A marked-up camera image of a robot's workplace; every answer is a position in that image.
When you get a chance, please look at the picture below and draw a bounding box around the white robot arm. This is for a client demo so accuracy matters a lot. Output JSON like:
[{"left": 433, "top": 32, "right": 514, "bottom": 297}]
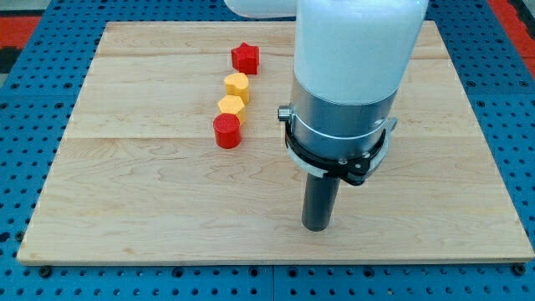
[{"left": 225, "top": 0, "right": 429, "bottom": 160}]

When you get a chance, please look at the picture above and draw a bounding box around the red star block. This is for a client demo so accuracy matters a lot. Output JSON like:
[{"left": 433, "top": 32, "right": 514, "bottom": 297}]
[{"left": 231, "top": 42, "right": 260, "bottom": 74}]

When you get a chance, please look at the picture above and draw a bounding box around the red cylinder block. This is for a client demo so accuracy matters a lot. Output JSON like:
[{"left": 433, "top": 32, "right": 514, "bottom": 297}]
[{"left": 212, "top": 113, "right": 242, "bottom": 149}]

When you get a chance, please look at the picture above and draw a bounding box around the yellow hexagon block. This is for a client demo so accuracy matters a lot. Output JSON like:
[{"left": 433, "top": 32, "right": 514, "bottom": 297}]
[{"left": 217, "top": 95, "right": 247, "bottom": 125}]

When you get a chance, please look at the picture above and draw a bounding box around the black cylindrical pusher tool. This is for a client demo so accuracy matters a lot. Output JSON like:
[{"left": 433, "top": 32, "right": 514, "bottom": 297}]
[{"left": 302, "top": 174, "right": 340, "bottom": 232}]

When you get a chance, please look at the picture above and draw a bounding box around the wooden board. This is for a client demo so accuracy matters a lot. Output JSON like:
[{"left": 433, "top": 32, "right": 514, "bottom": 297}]
[{"left": 18, "top": 22, "right": 534, "bottom": 266}]

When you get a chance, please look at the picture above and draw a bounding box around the black clamp ring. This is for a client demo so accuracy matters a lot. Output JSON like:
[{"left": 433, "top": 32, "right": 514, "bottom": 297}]
[{"left": 278, "top": 105, "right": 399, "bottom": 187}]

